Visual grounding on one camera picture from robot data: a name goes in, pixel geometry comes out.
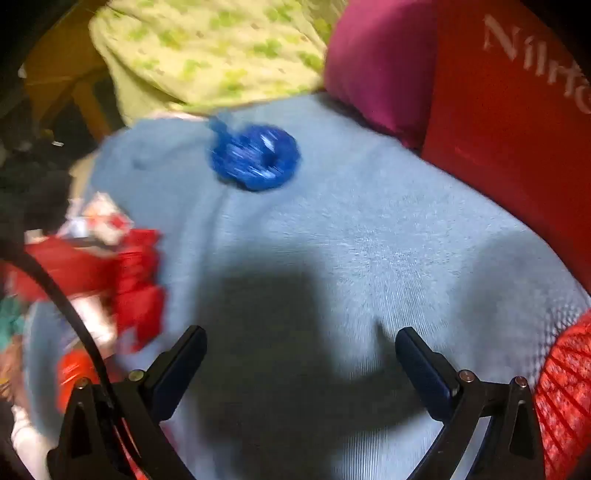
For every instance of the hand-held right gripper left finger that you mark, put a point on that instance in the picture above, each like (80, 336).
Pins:
(178, 374)

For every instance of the red plastic basket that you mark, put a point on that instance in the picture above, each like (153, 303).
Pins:
(568, 392)

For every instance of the red paper bag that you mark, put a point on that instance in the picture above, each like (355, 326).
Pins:
(498, 138)

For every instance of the magenta bag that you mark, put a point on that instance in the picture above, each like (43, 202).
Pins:
(378, 69)

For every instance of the orange packet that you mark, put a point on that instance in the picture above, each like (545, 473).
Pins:
(76, 364)

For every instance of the teal patterned cloth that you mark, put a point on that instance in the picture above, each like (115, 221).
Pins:
(11, 323)

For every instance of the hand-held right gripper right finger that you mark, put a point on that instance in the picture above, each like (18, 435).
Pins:
(427, 378)

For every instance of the blue foil wrapper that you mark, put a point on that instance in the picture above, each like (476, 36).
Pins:
(249, 157)

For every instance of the green patterned quilt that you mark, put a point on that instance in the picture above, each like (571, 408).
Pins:
(207, 46)

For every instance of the black cloth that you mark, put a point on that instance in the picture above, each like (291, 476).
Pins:
(27, 184)

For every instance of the red foil wrapper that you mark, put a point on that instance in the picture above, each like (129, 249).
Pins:
(138, 286)

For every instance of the red white snack packet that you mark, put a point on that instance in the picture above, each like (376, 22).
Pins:
(101, 217)

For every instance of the light blue blanket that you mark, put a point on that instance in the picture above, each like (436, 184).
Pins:
(323, 230)

